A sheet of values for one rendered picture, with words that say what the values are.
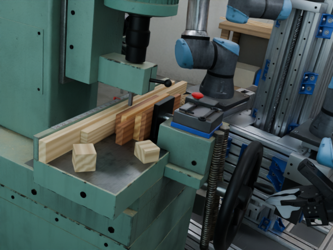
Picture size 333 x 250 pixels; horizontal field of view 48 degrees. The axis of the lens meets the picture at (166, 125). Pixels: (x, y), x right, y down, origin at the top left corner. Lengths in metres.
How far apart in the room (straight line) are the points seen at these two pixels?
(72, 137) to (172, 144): 0.23
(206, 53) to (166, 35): 2.99
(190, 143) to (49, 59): 0.41
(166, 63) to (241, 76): 1.10
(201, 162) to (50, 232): 0.43
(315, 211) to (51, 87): 0.74
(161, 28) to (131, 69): 3.58
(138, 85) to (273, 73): 0.77
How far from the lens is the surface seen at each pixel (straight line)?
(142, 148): 0.83
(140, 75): 0.93
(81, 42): 0.97
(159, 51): 4.55
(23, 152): 1.07
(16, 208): 1.10
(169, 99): 0.95
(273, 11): 1.31
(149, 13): 0.86
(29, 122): 1.10
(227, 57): 1.55
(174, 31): 4.45
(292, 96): 1.57
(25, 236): 1.13
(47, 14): 0.97
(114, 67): 0.96
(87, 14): 0.94
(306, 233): 2.01
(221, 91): 1.59
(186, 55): 1.48
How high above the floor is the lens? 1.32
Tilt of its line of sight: 24 degrees down
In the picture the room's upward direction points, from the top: 9 degrees clockwise
